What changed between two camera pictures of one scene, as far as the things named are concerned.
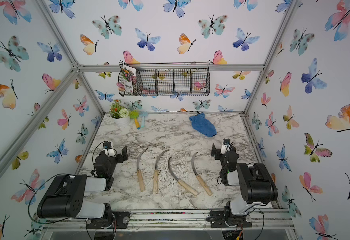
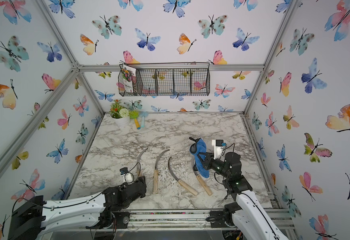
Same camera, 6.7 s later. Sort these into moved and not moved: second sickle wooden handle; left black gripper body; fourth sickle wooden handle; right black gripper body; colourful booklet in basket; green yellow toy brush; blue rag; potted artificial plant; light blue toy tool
Moved: right black gripper body; left black gripper body; blue rag
Not moved: second sickle wooden handle; green yellow toy brush; colourful booklet in basket; potted artificial plant; fourth sickle wooden handle; light blue toy tool
